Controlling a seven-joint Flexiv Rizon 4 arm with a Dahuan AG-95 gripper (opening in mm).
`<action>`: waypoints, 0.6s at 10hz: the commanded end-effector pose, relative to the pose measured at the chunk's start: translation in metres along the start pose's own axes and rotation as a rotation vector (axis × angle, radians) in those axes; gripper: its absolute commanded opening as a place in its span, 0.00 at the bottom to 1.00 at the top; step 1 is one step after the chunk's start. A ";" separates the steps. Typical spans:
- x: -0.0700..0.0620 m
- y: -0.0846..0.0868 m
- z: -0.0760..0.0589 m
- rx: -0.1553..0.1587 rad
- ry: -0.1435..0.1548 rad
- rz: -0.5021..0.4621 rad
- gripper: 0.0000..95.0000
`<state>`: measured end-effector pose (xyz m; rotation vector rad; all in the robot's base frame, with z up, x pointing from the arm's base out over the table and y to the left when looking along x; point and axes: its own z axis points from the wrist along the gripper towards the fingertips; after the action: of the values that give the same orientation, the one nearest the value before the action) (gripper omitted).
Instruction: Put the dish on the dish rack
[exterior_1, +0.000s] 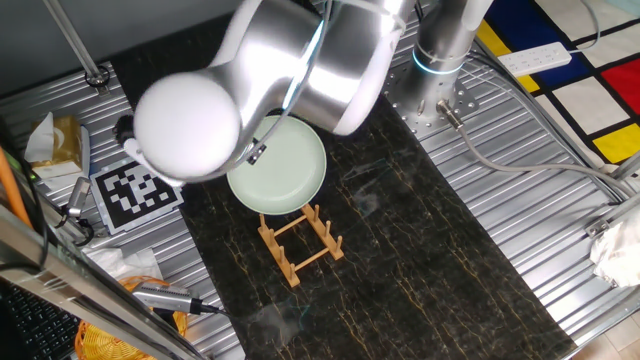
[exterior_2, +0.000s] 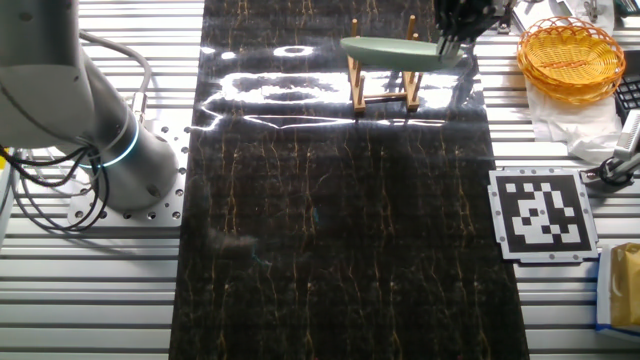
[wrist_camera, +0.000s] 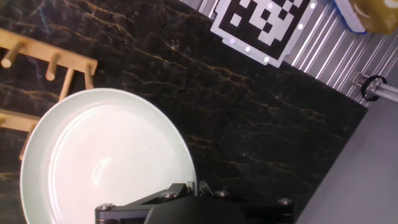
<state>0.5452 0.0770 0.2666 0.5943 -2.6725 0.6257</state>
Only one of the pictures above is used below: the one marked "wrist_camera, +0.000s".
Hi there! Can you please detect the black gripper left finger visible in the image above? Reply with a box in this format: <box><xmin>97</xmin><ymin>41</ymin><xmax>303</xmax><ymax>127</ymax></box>
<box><xmin>95</xmin><ymin>182</ymin><xmax>197</xmax><ymax>224</ymax></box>

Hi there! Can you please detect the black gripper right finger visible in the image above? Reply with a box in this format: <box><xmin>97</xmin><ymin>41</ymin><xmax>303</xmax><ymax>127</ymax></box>
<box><xmin>197</xmin><ymin>180</ymin><xmax>295</xmax><ymax>224</ymax></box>

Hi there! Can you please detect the pale green round dish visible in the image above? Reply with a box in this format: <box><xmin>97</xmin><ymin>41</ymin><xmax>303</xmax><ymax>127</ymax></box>
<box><xmin>19</xmin><ymin>88</ymin><xmax>198</xmax><ymax>224</ymax></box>

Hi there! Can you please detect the wooden dish rack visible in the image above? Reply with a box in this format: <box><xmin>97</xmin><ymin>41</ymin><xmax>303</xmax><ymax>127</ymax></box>
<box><xmin>0</xmin><ymin>27</ymin><xmax>99</xmax><ymax>162</ymax></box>

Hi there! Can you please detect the aluminium profile pole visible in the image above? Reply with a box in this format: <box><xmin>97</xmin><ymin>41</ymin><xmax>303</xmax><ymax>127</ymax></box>
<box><xmin>351</xmin><ymin>73</ymin><xmax>398</xmax><ymax>104</ymax></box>

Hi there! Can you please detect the black white marker board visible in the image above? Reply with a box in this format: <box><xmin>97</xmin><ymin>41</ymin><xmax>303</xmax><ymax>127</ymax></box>
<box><xmin>210</xmin><ymin>0</ymin><xmax>318</xmax><ymax>68</ymax></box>

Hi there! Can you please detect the golden tissue box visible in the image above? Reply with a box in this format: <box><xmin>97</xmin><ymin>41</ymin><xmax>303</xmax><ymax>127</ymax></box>
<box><xmin>348</xmin><ymin>0</ymin><xmax>398</xmax><ymax>35</ymax></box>

